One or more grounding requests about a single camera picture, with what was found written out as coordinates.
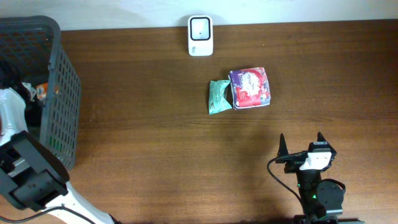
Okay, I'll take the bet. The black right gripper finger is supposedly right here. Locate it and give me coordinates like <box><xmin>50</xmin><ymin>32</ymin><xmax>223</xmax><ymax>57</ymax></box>
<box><xmin>277</xmin><ymin>133</ymin><xmax>289</xmax><ymax>157</ymax></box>
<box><xmin>317</xmin><ymin>132</ymin><xmax>328</xmax><ymax>145</ymax></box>

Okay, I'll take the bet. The red purple tissue pack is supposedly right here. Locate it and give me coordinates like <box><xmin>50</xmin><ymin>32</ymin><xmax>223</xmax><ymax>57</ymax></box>
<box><xmin>228</xmin><ymin>67</ymin><xmax>271</xmax><ymax>110</ymax></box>

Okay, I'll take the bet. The mint green snack packet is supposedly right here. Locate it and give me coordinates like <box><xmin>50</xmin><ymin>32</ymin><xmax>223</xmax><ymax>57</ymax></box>
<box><xmin>208</xmin><ymin>80</ymin><xmax>232</xmax><ymax>115</ymax></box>

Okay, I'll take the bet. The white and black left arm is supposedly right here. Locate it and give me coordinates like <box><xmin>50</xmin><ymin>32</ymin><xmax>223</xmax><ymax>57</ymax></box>
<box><xmin>1</xmin><ymin>60</ymin><xmax>117</xmax><ymax>224</ymax></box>

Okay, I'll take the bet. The white barcode scanner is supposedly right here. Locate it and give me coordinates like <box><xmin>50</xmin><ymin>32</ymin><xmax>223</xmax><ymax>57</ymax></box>
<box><xmin>187</xmin><ymin>15</ymin><xmax>214</xmax><ymax>57</ymax></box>

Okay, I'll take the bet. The orange snack packet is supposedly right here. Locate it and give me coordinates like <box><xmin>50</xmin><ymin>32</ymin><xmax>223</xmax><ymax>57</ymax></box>
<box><xmin>35</xmin><ymin>82</ymin><xmax>49</xmax><ymax>101</ymax></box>

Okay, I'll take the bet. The dark grey plastic basket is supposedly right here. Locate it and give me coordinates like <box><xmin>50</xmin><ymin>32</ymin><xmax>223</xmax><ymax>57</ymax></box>
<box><xmin>1</xmin><ymin>16</ymin><xmax>81</xmax><ymax>170</ymax></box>

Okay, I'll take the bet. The black camera cable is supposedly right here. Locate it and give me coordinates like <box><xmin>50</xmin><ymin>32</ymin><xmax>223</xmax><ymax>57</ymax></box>
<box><xmin>266</xmin><ymin>154</ymin><xmax>308</xmax><ymax>215</ymax></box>

